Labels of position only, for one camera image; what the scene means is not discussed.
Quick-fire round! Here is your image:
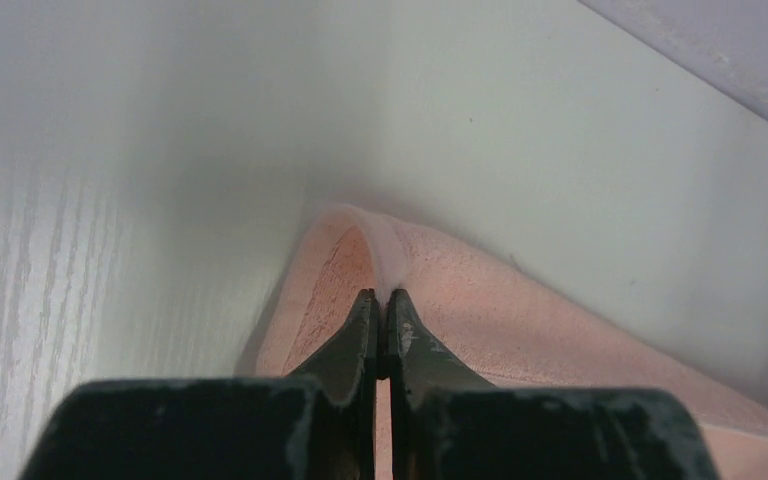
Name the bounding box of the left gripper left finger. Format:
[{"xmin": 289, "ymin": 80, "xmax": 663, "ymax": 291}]
[{"xmin": 21, "ymin": 290, "xmax": 379, "ymax": 479}]

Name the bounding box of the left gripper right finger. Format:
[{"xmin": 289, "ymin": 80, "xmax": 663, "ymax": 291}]
[{"xmin": 386, "ymin": 289, "xmax": 718, "ymax": 479}]

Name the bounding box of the pink towel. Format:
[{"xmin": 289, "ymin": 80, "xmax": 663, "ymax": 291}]
[{"xmin": 253, "ymin": 205, "xmax": 768, "ymax": 479}]

